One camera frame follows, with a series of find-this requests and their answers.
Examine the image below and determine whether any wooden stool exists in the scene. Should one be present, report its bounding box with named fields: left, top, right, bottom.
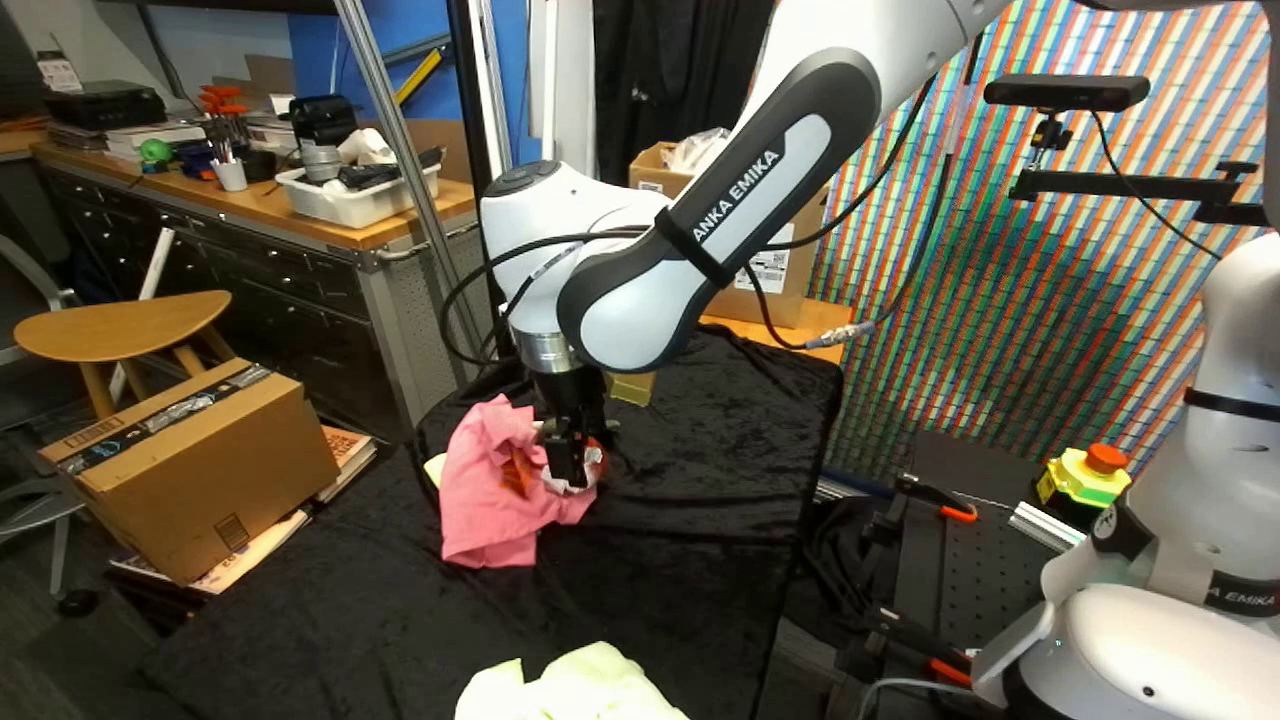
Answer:
left=7, top=286, right=238, bottom=420

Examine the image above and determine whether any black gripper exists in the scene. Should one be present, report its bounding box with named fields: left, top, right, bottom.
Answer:
left=532, top=370, right=619, bottom=492

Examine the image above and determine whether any black stereo camera bar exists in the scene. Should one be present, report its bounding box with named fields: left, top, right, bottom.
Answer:
left=978, top=71, right=1151, bottom=115

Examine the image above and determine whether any black cable with silver connector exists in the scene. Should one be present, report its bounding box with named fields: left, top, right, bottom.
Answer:
left=436, top=76, right=973, bottom=377

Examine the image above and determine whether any blue backdrop board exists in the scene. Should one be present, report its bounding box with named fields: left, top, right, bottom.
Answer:
left=282, top=0, right=551, bottom=193

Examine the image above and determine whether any gold wrist camera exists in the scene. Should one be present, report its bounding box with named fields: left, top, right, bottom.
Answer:
left=603, top=370, right=658, bottom=411

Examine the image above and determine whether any cardboard box with black tape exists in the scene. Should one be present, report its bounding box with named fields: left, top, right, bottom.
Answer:
left=34, top=355, right=342, bottom=589

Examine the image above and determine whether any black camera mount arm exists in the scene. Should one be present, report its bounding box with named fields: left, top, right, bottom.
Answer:
left=1007, top=111, right=1272, bottom=227

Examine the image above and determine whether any wooden top grey workbench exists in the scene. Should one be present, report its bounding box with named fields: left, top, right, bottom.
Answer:
left=0, top=115, right=500, bottom=437

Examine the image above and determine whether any pink cloth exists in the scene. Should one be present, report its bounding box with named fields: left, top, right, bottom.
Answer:
left=436, top=393, right=611, bottom=577

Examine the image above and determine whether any cream white cloth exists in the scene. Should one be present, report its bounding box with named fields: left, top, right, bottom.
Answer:
left=451, top=639, right=693, bottom=720

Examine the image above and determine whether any orange handled black clamp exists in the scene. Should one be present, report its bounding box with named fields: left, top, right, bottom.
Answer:
left=862, top=605, right=975, bottom=692
left=892, top=471, right=983, bottom=530

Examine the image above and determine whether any black hanging curtain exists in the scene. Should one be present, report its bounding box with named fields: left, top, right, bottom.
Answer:
left=593, top=0, right=793, bottom=172

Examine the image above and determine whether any cardboard box with white label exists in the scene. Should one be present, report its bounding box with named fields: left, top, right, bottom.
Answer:
left=623, top=133, right=825, bottom=326

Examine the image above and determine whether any orange desk object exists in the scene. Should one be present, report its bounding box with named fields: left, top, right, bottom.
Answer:
left=197, top=76, right=258, bottom=128

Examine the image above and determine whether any silver metal bar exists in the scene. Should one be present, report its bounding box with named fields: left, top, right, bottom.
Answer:
left=1007, top=495, right=1095, bottom=552

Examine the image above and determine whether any black velvet table cloth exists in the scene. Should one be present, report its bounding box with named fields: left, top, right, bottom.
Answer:
left=137, top=297, right=851, bottom=720

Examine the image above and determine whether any black vertical pole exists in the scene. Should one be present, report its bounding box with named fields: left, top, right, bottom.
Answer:
left=445, top=0, right=532, bottom=386

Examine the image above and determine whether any clear plastic bag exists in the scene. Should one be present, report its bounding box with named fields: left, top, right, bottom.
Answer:
left=664, top=124, right=737, bottom=175

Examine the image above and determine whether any small green object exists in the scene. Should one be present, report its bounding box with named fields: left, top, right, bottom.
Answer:
left=131, top=133, right=181, bottom=175

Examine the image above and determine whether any yellow emergency stop button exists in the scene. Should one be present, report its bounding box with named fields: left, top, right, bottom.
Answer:
left=1037, top=437, right=1134, bottom=514

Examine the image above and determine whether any white plastic tray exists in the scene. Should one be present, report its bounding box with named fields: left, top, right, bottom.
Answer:
left=271, top=162, right=445, bottom=233

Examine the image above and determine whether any white cup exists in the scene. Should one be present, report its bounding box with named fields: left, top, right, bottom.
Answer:
left=207, top=151, right=253, bottom=197

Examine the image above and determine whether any black optical breadboard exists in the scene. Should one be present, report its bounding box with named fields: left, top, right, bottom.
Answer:
left=883, top=437, right=1071, bottom=674

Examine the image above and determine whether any white hanging curtain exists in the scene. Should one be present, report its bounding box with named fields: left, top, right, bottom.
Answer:
left=523, top=0, right=601, bottom=172

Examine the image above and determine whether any silver aluminium pole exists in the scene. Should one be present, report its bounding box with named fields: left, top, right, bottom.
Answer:
left=332, top=0, right=490, bottom=393

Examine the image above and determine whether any black round appliance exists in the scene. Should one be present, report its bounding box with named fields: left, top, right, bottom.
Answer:
left=282, top=92, right=361, bottom=183

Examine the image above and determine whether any black printer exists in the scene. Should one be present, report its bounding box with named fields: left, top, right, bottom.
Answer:
left=39, top=81, right=171, bottom=137

